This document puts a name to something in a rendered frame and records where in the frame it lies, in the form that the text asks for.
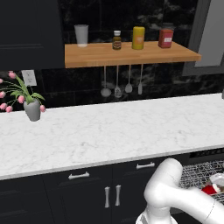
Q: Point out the dark cupboard door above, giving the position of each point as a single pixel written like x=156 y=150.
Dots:
x=84 y=204
x=23 y=201
x=129 y=201

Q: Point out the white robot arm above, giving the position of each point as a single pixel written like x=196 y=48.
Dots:
x=172 y=192

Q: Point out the dark drawer front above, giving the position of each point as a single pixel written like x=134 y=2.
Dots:
x=125 y=169
x=96 y=174

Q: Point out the hanging silver slotted turner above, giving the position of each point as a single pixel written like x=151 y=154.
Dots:
x=117 y=92

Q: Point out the wooden wall shelf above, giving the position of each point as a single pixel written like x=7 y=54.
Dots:
x=116 y=56

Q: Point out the grey window frame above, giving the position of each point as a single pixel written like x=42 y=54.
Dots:
x=201 y=35

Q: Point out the grey vase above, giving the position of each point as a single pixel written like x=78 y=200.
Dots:
x=32 y=110

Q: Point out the brown bottle with white cap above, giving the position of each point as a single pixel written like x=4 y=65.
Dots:
x=116 y=43

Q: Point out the hanging silver ladle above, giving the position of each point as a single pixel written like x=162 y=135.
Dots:
x=105 y=92

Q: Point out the hanging silver spatula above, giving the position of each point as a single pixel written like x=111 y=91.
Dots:
x=140 y=88

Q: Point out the pink tulips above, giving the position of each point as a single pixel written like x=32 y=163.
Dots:
x=22 y=90

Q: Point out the white bowl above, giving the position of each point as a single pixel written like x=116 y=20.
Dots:
x=218 y=178

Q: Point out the black dishwasher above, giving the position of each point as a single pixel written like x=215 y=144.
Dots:
x=205 y=154

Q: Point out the dark wall cupboard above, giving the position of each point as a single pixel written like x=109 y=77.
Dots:
x=29 y=32

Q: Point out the red jar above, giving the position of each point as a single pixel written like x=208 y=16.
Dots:
x=165 y=39

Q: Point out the yellow canister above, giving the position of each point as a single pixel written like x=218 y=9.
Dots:
x=138 y=38

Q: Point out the white wall socket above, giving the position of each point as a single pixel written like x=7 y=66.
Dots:
x=29 y=78

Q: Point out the white cup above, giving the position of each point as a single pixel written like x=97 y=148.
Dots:
x=81 y=35

